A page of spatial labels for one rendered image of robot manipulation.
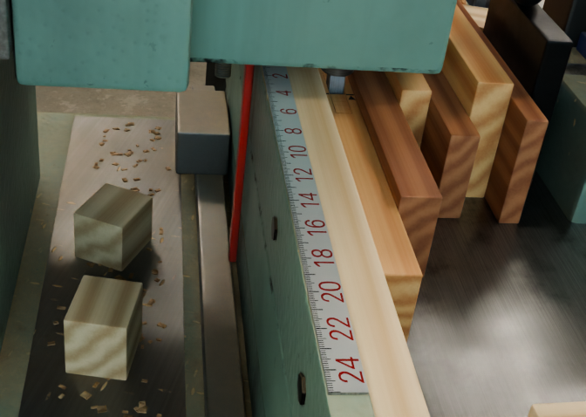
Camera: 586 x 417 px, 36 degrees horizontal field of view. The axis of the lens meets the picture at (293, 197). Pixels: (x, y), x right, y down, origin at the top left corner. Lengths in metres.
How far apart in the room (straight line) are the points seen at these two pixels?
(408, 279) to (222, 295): 0.19
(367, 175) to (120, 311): 0.16
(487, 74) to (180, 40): 0.16
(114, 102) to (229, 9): 2.08
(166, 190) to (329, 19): 0.25
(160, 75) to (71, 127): 0.32
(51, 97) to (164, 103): 0.31
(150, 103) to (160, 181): 1.85
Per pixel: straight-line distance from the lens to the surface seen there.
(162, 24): 0.41
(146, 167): 0.69
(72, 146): 0.71
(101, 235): 0.57
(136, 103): 2.52
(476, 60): 0.50
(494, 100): 0.48
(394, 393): 0.30
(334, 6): 0.45
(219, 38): 0.46
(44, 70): 0.43
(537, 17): 0.51
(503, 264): 0.46
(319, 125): 0.45
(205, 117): 0.65
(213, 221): 0.60
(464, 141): 0.46
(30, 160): 0.60
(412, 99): 0.49
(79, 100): 2.53
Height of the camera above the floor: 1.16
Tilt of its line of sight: 33 degrees down
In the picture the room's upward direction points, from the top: 7 degrees clockwise
